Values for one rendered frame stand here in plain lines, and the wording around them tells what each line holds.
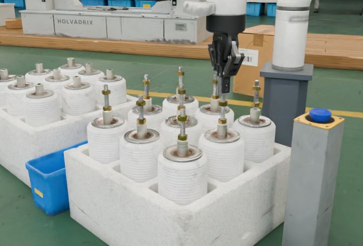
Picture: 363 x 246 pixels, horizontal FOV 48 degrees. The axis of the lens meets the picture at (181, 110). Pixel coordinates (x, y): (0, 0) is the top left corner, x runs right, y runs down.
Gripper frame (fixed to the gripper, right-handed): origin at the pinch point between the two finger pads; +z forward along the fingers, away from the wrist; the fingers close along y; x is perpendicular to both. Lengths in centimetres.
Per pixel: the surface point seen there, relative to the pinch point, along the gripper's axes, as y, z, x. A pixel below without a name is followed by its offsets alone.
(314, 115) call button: -12.3, 3.7, -12.9
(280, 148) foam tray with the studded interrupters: 4.8, 18.1, -17.1
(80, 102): 44, 14, 26
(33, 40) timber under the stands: 262, 28, 44
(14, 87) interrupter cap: 52, 10, 43
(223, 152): -4.3, 12.5, 1.5
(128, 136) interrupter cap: 5.4, 10.6, 18.6
